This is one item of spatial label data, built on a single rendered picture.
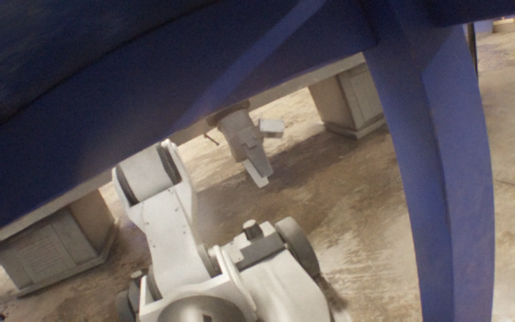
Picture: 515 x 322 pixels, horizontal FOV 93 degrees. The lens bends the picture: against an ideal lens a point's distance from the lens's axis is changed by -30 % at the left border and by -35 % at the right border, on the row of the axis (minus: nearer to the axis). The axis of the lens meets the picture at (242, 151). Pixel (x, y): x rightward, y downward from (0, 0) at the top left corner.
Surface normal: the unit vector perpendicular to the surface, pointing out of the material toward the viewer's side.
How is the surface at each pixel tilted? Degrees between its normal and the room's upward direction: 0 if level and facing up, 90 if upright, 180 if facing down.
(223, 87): 90
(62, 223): 90
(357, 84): 90
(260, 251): 45
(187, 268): 35
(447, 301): 90
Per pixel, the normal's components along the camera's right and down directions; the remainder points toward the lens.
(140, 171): 0.21, 0.14
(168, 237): -0.29, -0.75
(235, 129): 0.00, -0.24
